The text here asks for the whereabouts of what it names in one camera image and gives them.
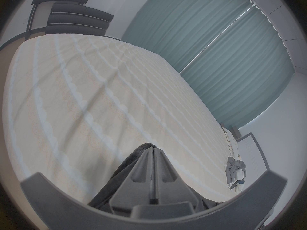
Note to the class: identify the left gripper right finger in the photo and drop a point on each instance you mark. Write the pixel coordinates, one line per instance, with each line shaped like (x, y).
(175, 188)

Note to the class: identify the black T-shirt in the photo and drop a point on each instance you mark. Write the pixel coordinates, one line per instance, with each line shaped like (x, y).
(115, 183)

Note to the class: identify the blue-green curtain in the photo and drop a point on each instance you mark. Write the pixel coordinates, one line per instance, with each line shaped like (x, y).
(239, 75)
(182, 25)

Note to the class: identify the pile of clothes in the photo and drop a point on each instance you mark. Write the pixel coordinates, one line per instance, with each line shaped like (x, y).
(233, 171)

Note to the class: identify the grey bedside table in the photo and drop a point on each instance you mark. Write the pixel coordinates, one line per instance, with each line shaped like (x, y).
(235, 132)

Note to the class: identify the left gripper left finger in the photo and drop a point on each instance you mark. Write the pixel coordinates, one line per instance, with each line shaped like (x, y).
(136, 188)

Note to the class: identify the dark grey small table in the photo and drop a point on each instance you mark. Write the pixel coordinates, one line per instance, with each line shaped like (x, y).
(48, 1)

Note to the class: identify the bed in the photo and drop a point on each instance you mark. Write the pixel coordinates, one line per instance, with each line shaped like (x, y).
(96, 99)

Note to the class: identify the white printed pillow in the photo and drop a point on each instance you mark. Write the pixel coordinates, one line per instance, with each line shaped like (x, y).
(231, 142)

